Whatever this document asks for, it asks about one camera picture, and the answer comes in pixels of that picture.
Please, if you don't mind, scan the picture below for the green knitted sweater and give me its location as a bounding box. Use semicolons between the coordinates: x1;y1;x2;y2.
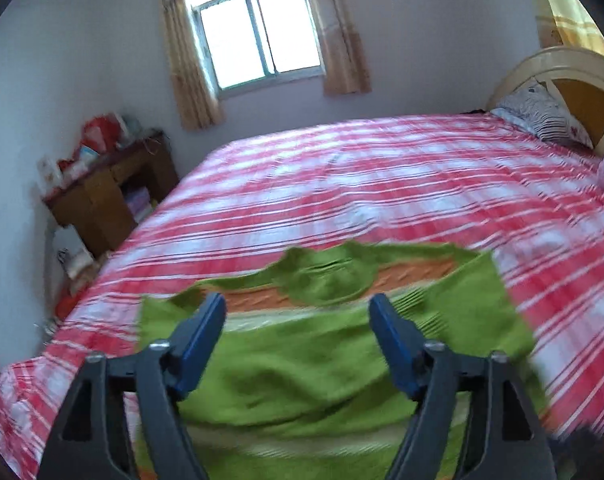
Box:
132;241;551;480

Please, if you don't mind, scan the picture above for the yellow curtain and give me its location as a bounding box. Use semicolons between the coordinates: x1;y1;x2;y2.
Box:
529;0;604;64

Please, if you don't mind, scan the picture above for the red plastic bag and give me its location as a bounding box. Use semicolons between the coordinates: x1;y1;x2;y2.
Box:
54;290;84;322

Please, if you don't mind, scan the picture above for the cream arched headboard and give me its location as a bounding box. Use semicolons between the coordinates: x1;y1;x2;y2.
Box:
484;46;604;157

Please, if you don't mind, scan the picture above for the wooden desk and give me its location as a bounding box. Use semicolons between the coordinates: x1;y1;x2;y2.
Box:
42;130;181;261

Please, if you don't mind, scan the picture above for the red striped bed sheet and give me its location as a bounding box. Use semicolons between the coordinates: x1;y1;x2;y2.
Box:
0;112;604;480

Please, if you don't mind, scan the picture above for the striped pillow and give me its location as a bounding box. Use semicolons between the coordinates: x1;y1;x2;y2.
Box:
494;79;595;150

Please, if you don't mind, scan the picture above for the beige window curtain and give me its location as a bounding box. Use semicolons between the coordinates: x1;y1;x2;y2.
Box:
302;0;373;97
154;0;225;131

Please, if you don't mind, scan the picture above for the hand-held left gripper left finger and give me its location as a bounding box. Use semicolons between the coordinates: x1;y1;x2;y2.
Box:
36;292;227;480

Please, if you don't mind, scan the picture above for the window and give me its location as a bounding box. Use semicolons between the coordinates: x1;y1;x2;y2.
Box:
184;0;327;93

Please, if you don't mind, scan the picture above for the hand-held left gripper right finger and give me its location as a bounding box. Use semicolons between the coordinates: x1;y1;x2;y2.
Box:
369;293;557;480

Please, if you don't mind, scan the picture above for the white box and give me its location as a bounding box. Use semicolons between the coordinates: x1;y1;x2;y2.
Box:
37;155;64;197

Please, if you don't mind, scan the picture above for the white paper bag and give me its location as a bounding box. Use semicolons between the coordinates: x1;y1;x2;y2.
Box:
52;225;99;282

